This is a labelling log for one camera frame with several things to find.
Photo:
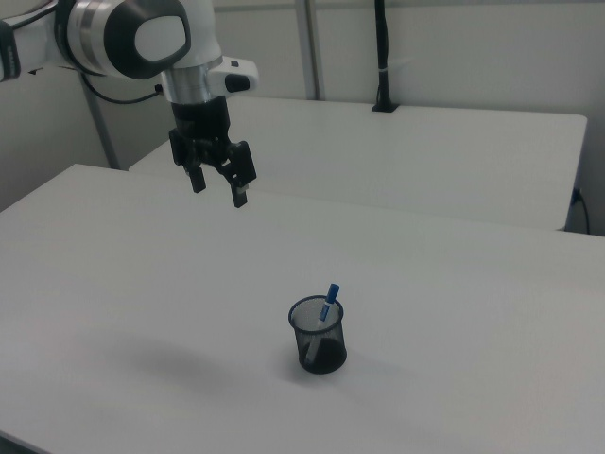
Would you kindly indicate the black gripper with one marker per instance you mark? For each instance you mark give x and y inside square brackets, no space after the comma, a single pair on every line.
[201,120]

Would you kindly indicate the blue and white marker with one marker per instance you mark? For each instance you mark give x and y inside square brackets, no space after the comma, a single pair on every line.
[331,296]

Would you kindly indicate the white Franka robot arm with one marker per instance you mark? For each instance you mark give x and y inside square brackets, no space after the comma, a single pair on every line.
[94,33]

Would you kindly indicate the black mesh pen cup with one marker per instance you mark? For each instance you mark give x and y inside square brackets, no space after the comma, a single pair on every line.
[326,352]

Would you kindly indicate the grey partition frame post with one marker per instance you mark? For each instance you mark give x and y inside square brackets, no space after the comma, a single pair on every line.
[101,127]
[312,47]

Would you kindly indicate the black camera stand pole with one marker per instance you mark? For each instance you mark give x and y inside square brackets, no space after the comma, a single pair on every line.
[384,57]

